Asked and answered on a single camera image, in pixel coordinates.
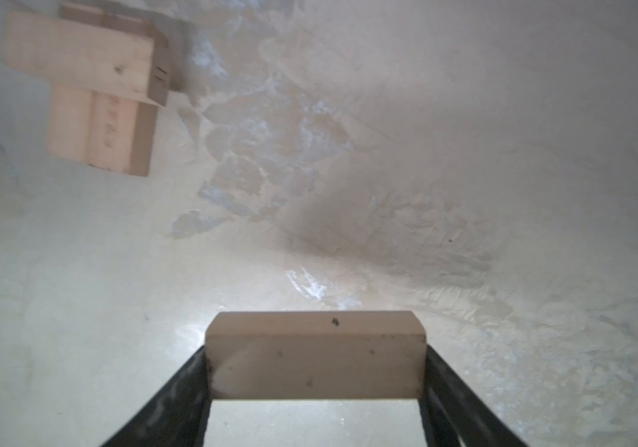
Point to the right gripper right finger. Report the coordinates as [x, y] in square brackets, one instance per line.
[453, 415]

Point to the wood block pair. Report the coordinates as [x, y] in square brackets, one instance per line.
[133, 62]
[332, 355]

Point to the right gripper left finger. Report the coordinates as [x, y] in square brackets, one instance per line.
[177, 415]

